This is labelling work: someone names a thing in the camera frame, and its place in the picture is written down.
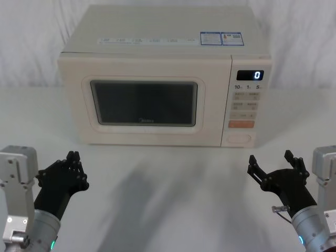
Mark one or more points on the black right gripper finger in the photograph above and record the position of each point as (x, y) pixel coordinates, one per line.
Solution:
(256, 173)
(298, 164)

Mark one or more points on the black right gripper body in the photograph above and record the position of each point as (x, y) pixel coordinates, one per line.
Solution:
(291, 191)

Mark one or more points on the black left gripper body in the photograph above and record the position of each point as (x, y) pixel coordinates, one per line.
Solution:
(53, 194)

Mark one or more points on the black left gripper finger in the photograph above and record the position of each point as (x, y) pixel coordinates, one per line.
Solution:
(81, 176)
(61, 165)

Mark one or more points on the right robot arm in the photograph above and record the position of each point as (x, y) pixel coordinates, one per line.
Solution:
(320, 218)

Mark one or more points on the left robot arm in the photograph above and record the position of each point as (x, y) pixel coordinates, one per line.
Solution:
(18, 183)

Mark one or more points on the white table cloth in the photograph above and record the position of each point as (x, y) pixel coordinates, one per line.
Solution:
(168, 199)

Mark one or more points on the cream microwave oven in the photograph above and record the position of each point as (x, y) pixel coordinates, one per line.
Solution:
(157, 60)

